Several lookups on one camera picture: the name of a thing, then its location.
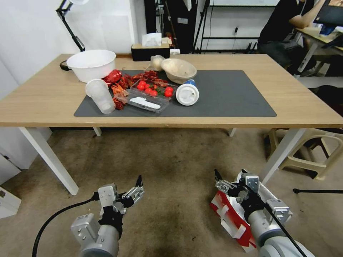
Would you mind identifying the large white plastic bowl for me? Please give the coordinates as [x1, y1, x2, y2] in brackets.
[66, 49, 117, 83]

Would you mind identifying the person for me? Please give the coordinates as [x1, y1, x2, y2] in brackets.
[257, 0, 323, 78]

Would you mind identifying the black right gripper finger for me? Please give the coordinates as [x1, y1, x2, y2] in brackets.
[237, 169, 249, 188]
[214, 169, 238, 198]

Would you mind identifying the white tissue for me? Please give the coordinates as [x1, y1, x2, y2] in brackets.
[141, 32, 163, 47]

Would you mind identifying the white cabinet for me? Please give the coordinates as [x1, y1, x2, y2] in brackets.
[0, 127, 53, 186]

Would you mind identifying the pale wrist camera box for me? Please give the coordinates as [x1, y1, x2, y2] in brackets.
[245, 175, 260, 194]
[97, 184, 119, 207]

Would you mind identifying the black tissue box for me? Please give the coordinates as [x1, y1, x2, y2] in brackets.
[130, 42, 171, 62]

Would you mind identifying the computer monitor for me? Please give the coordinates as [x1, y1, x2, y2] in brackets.
[315, 0, 343, 27]

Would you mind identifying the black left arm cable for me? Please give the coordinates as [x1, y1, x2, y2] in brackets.
[32, 193, 99, 257]

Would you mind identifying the white lidded blue paper cup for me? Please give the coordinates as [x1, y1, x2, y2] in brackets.
[175, 79, 200, 106]

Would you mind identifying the clear plastic clamshell tray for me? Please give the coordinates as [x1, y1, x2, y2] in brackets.
[122, 79, 179, 114]

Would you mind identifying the beige paper bowl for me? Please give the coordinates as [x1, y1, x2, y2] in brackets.
[160, 58, 198, 85]

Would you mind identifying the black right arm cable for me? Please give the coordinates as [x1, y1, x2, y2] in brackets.
[256, 185, 307, 257]

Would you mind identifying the clear bag with bun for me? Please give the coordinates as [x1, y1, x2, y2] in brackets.
[149, 55, 172, 72]

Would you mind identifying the black tripod leg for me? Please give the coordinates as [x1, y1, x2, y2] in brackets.
[292, 188, 343, 195]

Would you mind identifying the red white food delivery bag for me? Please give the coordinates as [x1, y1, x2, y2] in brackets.
[210, 181, 280, 253]

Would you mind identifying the clear plastic cup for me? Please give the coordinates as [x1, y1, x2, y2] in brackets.
[85, 79, 116, 115]

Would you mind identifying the black metal stand frame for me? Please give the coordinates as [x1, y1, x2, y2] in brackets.
[192, 0, 280, 55]

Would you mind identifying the white cardboard box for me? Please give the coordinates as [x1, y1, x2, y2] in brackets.
[0, 184, 22, 220]

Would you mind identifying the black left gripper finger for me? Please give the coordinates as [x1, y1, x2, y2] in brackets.
[122, 175, 145, 205]

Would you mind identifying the black desk lamp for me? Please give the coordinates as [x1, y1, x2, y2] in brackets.
[55, 0, 89, 53]

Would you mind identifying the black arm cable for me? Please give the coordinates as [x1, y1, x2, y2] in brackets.
[32, 193, 99, 257]
[256, 185, 307, 257]

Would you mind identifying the wooden office desk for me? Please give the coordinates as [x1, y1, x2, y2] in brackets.
[294, 25, 343, 73]

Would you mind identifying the beige plastic stool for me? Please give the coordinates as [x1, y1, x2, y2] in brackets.
[263, 128, 343, 181]

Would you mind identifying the dark grey table mat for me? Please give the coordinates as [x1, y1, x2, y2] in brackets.
[74, 70, 278, 118]

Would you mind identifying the wooden table with white legs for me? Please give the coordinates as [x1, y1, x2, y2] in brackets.
[0, 53, 343, 196]

